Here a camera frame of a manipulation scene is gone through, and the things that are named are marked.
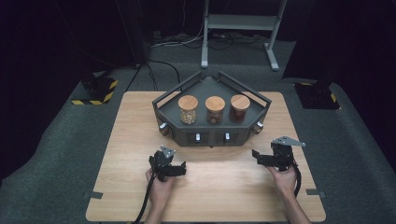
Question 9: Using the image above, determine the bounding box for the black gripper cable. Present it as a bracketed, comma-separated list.
[134, 172, 157, 224]
[291, 159, 303, 199]

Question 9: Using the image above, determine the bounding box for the person's right hand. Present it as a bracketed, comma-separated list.
[267, 163, 298, 196]

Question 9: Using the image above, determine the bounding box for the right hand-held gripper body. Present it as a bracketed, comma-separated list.
[271, 135, 306, 173]

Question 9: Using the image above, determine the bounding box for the black base with striped tape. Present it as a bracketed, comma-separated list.
[70, 73, 120, 106]
[293, 79, 341, 110]

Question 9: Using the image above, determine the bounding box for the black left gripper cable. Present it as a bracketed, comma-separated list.
[134, 172, 157, 224]

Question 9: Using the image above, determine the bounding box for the grey tape strip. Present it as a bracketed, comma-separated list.
[83, 190, 104, 200]
[305, 188, 327, 199]

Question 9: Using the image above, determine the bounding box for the glass jar of red berries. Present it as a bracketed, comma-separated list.
[229, 93, 251, 123]

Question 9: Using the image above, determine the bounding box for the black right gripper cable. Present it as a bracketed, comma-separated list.
[291, 159, 303, 199]

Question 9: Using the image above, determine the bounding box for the bundle of floor cables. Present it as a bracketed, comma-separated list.
[150, 29, 272, 50]

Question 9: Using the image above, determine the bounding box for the grey metal stand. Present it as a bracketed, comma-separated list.
[200, 0, 288, 72]

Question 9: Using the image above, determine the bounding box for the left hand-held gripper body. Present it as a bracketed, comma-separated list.
[148, 144, 177, 182]

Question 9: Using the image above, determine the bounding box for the person's left hand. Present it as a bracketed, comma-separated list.
[145, 167, 176, 203]

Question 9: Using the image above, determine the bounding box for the glass jar of pale beans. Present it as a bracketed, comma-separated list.
[177, 94, 199, 126]

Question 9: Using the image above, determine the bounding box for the dark grey corner rack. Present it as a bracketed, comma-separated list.
[151, 70, 273, 147]

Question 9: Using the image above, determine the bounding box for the glass jar of brown nuts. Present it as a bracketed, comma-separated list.
[205, 95, 226, 125]

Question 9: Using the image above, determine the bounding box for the black floor cable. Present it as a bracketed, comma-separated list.
[125, 59, 182, 91]

